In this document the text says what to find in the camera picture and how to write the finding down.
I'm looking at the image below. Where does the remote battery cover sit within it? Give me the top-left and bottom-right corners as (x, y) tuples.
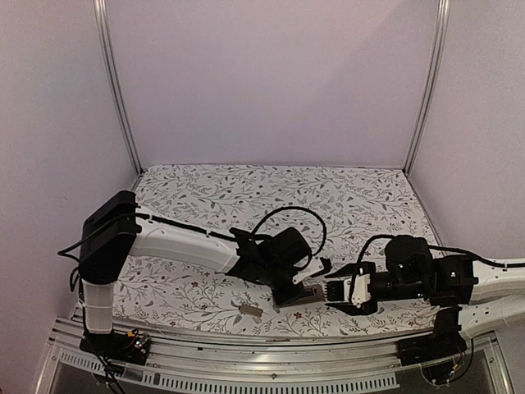
(239, 305), (263, 318)

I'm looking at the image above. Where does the white remote control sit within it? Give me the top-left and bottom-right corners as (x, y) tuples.
(296, 284), (325, 305)

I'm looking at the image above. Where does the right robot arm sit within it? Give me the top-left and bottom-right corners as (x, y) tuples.
(325, 235), (524, 364)

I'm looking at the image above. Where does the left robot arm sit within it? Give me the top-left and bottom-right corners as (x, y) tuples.
(58, 190), (320, 356)

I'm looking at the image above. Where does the floral patterned table mat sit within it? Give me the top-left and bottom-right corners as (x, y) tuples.
(112, 165), (437, 337)

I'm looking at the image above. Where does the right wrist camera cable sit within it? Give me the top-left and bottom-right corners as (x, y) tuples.
(354, 233), (397, 276)

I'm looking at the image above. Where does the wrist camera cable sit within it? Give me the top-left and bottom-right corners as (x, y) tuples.
(354, 233), (397, 276)
(249, 205), (328, 259)

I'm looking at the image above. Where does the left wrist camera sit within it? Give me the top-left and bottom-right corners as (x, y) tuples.
(292, 257), (332, 284)

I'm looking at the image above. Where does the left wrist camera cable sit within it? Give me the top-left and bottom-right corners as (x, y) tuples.
(249, 205), (328, 259)

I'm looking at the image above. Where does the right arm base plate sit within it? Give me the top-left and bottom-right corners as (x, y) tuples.
(395, 332), (467, 366)

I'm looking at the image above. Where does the front aluminium rail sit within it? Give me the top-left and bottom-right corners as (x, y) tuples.
(35, 317), (518, 393)

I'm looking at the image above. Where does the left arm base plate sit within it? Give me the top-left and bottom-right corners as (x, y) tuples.
(80, 329), (152, 365)

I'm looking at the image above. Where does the right aluminium frame post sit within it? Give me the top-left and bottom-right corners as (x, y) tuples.
(403, 0), (450, 178)

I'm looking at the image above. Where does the aluminium frame post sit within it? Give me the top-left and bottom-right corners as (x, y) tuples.
(403, 0), (450, 178)
(93, 0), (144, 176)

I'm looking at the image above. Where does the left aluminium frame post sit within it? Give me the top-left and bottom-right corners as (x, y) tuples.
(93, 0), (144, 176)

